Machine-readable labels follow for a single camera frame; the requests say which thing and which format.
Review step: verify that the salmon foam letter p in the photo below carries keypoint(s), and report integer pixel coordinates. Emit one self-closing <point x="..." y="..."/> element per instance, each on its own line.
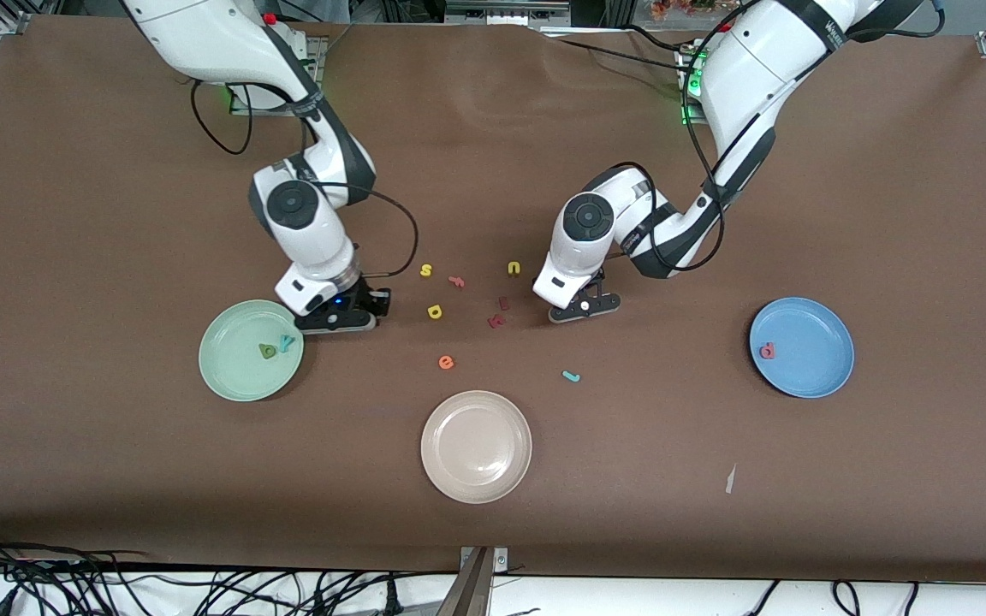
<point x="767" y="350"/>

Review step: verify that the aluminium camera pole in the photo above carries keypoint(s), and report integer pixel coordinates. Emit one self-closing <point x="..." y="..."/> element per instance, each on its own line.
<point x="467" y="590"/>

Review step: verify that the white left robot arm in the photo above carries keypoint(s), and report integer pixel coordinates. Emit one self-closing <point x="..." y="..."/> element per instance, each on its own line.
<point x="750" y="77"/>

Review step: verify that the white paper scrap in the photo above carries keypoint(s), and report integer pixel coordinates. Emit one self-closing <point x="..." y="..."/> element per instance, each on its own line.
<point x="730" y="479"/>

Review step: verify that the dark red foam letter k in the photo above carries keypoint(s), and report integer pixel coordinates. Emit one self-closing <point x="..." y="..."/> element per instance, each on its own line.
<point x="496" y="321"/>

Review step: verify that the green foam letter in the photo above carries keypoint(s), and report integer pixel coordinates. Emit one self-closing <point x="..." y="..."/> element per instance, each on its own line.
<point x="268" y="352"/>

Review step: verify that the yellow foam letter d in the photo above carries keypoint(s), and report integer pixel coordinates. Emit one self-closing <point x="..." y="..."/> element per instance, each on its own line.
<point x="435" y="311"/>

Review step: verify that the blue plate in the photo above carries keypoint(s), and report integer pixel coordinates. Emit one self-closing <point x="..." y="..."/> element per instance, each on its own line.
<point x="810" y="346"/>

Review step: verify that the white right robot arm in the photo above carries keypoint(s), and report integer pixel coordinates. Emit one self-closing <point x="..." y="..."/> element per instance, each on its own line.
<point x="296" y="205"/>

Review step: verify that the teal foam letter y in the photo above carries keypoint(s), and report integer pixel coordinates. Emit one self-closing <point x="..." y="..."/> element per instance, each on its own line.
<point x="288" y="343"/>

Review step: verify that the artificial flowers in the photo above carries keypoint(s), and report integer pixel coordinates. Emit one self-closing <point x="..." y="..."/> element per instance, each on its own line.
<point x="681" y="7"/>

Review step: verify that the white panel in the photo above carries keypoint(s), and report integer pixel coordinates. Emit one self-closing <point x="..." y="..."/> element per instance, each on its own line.
<point x="630" y="601"/>

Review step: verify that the brown table cover sheet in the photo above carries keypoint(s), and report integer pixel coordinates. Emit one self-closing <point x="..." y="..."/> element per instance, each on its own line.
<point x="493" y="171"/>

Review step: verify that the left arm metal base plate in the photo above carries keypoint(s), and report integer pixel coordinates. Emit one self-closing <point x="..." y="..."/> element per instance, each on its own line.
<point x="688" y="118"/>

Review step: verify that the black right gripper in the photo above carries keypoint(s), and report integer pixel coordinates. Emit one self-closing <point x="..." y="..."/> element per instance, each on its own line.
<point x="367" y="298"/>

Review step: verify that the light green plate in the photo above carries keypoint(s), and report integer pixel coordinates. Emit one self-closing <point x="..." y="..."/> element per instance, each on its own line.
<point x="240" y="376"/>

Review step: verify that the metal mounting bracket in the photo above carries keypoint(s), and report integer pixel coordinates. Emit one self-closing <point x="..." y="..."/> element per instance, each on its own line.
<point x="500" y="560"/>

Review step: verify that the beige plate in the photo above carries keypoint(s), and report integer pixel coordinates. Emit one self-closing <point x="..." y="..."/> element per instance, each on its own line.
<point x="476" y="447"/>

